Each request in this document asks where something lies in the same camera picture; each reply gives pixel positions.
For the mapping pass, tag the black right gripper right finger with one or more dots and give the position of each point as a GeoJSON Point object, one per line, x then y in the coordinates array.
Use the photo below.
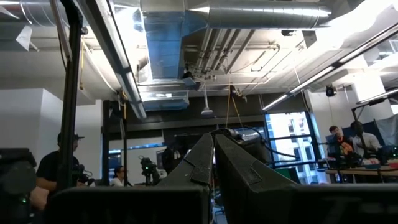
{"type": "Point", "coordinates": [264, 202]}

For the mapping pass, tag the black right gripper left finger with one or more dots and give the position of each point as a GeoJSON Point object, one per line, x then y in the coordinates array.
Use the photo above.
{"type": "Point", "coordinates": [186, 202]}

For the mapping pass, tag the black robot arm on stand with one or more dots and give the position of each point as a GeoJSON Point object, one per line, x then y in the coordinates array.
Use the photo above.
{"type": "Point", "coordinates": [149, 169]}

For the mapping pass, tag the bright window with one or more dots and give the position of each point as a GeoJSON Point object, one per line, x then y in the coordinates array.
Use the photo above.
{"type": "Point", "coordinates": [289, 140]}

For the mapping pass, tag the person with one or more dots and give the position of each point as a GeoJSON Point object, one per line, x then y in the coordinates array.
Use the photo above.
{"type": "Point", "coordinates": [119, 178]}
{"type": "Point", "coordinates": [368, 141]}
{"type": "Point", "coordinates": [339, 144]}
{"type": "Point", "coordinates": [49, 169]}

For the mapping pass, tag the wooden background table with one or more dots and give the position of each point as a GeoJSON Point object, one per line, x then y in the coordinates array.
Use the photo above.
{"type": "Point", "coordinates": [360, 171]}

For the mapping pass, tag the black ceiling spotlight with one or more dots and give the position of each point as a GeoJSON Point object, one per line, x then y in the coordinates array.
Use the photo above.
{"type": "Point", "coordinates": [330, 91]}

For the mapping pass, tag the long linear ceiling light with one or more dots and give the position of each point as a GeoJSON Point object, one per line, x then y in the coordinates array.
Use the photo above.
{"type": "Point", "coordinates": [326, 71]}

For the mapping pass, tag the long suspended linear light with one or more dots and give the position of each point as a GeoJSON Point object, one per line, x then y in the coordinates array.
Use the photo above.
{"type": "Point", "coordinates": [124, 62]}

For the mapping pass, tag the blue rectangular air duct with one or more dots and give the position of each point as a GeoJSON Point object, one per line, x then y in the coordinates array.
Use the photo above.
{"type": "Point", "coordinates": [164, 46]}

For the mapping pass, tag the silver round air duct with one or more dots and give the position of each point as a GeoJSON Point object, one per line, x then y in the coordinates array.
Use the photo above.
{"type": "Point", "coordinates": [267, 14]}

